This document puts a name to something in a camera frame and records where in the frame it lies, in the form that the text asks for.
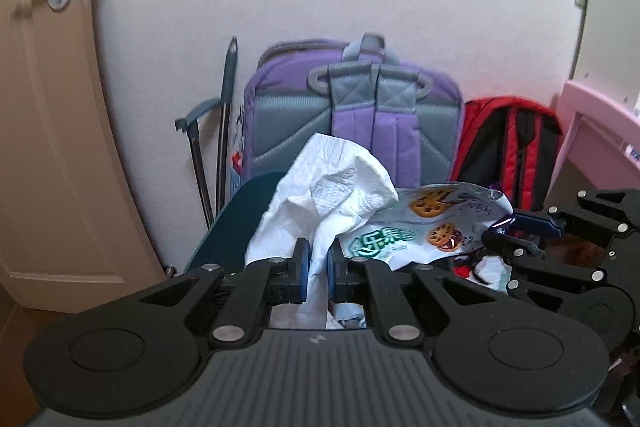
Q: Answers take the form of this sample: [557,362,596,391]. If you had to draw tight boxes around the purple grey backpack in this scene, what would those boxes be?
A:
[232,34,464,188]

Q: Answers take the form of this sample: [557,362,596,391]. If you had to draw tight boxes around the light wooden door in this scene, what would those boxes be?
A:
[1,0,164,313]

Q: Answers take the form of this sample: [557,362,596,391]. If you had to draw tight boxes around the folded grey trolley frame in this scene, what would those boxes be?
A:
[173,35,240,230]

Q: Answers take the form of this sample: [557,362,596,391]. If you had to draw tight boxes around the white tissue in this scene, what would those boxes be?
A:
[245,134,398,329]

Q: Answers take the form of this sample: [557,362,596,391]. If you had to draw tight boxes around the pink desk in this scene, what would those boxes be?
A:
[544,80,639,205]

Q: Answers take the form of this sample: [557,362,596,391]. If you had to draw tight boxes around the cookie snack bag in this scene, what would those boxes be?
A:
[337,182,513,271]

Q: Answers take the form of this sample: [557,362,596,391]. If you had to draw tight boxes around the dark teal trash bin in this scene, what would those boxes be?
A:
[183,170,371,332]

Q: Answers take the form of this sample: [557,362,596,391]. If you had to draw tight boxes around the red black backpack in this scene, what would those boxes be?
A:
[451,97,563,212]

